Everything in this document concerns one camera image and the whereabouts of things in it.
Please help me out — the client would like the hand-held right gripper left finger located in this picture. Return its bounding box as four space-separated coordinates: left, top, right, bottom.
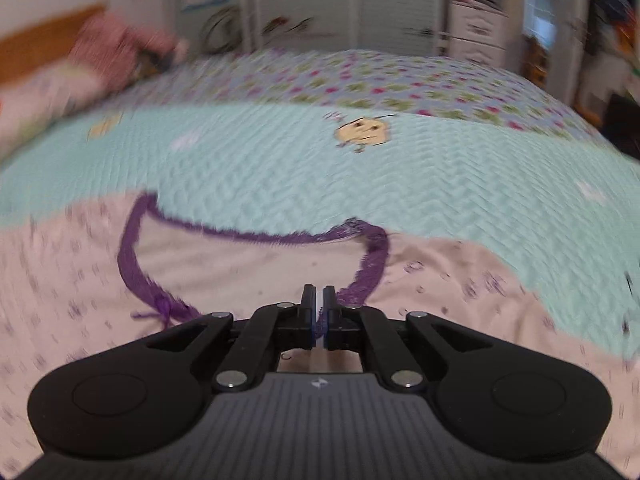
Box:
105 284 318 392

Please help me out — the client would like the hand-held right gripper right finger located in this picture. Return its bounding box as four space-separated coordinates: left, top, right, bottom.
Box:
322 285 538 391

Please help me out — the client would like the cream printed pajama top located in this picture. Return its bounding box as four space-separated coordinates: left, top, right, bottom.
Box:
0 190 640 480

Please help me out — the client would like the mint quilted bee bedspread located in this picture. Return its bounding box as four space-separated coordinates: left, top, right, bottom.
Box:
0 100 640 361

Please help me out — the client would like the floral bed sheet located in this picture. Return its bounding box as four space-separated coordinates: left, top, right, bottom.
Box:
125 49 606 147

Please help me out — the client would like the striped dark cloth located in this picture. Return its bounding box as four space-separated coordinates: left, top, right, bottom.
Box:
137 47 176 73

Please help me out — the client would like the sliding door wardrobe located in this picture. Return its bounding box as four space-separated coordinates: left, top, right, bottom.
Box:
172 0 451 56

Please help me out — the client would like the white shelf drawer cabinet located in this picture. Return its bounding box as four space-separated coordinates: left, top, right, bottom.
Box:
447 0 511 68

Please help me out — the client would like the wooden chair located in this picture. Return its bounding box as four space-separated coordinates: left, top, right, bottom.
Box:
522 35 551 86

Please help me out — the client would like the pink knitted blanket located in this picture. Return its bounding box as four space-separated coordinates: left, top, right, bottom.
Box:
70 10 188 91

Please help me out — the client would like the floral pillow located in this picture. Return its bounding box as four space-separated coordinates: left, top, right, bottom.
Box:
0 62 116 153

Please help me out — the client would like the black box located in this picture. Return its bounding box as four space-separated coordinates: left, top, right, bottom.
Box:
602 92 640 161

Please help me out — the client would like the white door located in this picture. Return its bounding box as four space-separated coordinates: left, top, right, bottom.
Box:
552 0 591 106

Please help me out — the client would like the wooden headboard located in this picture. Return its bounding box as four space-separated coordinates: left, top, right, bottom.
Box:
0 2 108 86

